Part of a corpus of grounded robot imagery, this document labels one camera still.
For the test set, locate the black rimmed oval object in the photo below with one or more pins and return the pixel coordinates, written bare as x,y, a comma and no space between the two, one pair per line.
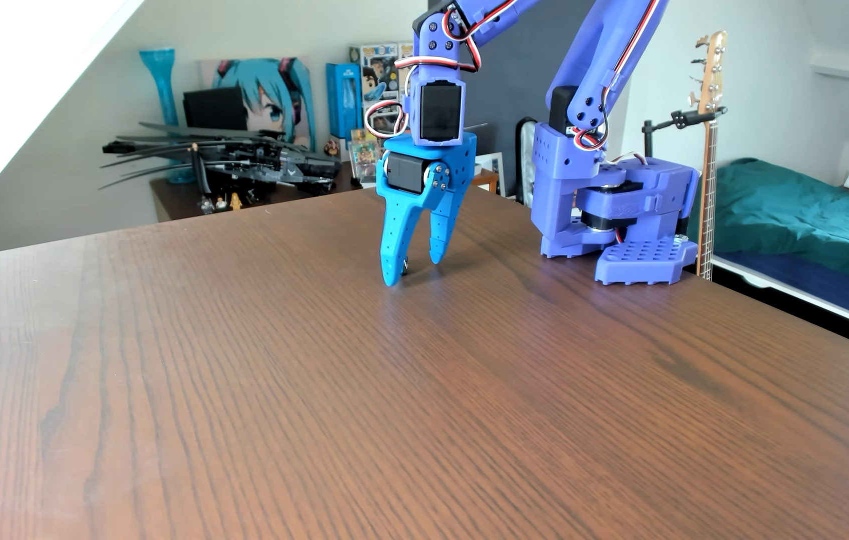
526,161

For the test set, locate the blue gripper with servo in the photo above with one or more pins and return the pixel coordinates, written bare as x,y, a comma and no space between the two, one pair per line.
407,196

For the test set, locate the purple robot arm with base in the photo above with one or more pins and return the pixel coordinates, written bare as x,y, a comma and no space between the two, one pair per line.
567,165

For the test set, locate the black guitar stand holder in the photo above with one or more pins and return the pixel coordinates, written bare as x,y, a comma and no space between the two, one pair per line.
683,118

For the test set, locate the small yellow minifigure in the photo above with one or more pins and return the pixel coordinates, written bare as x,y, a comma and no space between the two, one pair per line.
235,202

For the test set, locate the blue dice with white dots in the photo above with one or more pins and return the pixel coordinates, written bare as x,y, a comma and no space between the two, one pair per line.
404,265

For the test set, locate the tall blue glass vase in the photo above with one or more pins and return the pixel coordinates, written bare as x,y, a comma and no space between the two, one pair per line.
163,82

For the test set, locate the small dark minifigure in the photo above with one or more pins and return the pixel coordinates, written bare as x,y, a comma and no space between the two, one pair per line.
206,205

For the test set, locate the black model helicopter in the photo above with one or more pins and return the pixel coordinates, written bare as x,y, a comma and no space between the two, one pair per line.
274,169

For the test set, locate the small brown figurine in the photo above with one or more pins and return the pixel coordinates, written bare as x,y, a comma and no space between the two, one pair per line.
331,148

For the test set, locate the wooden bass guitar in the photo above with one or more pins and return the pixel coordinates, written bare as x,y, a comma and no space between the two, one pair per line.
708,217

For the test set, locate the bed with teal blanket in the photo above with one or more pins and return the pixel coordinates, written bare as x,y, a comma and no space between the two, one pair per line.
792,210

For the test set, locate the dark blue bed sheet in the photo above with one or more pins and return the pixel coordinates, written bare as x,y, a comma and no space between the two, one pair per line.
829,289

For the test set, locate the Funko Pop figure box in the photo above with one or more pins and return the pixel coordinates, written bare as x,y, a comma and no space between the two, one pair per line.
378,75
404,51
383,120

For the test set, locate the teal haired anime poster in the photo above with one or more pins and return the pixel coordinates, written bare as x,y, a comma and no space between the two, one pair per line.
263,97

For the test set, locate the tall blue product box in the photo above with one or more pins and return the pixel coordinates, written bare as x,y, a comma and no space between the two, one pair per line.
342,97

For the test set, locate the black rectangular box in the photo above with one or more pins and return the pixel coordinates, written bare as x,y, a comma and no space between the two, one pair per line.
214,109

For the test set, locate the white picture frame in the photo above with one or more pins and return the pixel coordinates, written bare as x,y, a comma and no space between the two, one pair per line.
490,163

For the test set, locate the colourful card in clear holder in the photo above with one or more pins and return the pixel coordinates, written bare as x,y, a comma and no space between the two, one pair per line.
365,156

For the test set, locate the white bed frame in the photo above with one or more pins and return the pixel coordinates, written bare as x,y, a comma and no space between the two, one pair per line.
807,296

